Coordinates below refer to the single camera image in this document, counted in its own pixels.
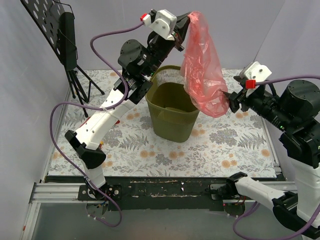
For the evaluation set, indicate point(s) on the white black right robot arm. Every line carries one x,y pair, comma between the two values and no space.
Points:
294,114

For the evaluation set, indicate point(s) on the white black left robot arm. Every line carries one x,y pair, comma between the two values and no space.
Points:
138,64

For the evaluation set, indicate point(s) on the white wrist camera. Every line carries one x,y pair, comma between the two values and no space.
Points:
254,73
162,22

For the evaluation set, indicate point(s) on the floral patterned table mat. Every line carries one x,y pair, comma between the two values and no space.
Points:
216,148

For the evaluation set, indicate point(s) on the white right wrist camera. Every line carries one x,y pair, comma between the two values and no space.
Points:
254,73

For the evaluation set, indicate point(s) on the green plastic trash bin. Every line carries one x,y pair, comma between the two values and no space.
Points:
173,115

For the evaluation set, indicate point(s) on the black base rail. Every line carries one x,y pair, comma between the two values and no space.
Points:
160,193

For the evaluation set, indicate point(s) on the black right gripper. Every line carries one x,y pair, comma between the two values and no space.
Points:
236,99

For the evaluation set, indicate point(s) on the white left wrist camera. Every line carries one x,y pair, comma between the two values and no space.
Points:
162,22

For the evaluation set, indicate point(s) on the black music stand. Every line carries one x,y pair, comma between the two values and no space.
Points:
56,21

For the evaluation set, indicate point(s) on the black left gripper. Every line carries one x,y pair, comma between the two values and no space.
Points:
178,31

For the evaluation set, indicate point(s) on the red torn trash bag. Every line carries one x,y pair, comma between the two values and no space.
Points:
201,69

